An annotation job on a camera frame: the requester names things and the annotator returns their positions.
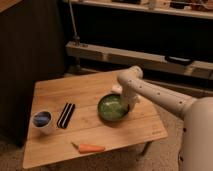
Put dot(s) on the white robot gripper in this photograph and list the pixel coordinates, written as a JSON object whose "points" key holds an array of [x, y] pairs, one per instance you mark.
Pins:
{"points": [[129, 99]]}

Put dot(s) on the green ceramic bowl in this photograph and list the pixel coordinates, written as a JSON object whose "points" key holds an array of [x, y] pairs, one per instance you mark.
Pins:
{"points": [[110, 108]]}

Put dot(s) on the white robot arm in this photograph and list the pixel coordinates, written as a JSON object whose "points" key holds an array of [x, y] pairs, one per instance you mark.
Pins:
{"points": [[196, 152]]}

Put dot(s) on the small white box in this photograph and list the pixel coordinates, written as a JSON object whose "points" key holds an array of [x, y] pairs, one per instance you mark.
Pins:
{"points": [[116, 89]]}

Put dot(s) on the long white shelf beam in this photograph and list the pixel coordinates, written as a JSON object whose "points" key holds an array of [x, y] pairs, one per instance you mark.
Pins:
{"points": [[145, 60]]}

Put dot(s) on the metal pole stand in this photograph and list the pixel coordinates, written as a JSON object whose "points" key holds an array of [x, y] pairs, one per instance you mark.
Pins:
{"points": [[79, 68]]}

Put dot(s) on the black striped rectangular block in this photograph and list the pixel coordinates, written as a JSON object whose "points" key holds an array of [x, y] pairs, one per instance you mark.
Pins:
{"points": [[65, 115]]}

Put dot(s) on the orange carrot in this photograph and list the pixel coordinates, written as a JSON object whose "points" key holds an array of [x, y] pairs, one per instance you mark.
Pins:
{"points": [[87, 148]]}

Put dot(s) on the wooden table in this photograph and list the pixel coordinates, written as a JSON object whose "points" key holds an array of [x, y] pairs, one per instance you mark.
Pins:
{"points": [[141, 125]]}

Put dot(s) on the white cup with blue contents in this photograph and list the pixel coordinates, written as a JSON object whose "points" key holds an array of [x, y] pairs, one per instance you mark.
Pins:
{"points": [[43, 121]]}

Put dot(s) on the upper white shelf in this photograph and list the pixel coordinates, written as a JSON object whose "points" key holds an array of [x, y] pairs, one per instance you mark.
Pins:
{"points": [[141, 8]]}

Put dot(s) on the dark cabinet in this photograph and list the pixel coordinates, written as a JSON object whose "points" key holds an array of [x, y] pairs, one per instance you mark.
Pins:
{"points": [[31, 50]]}

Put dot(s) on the black handle on beam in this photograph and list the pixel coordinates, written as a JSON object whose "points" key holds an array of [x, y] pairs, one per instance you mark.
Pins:
{"points": [[180, 61]]}

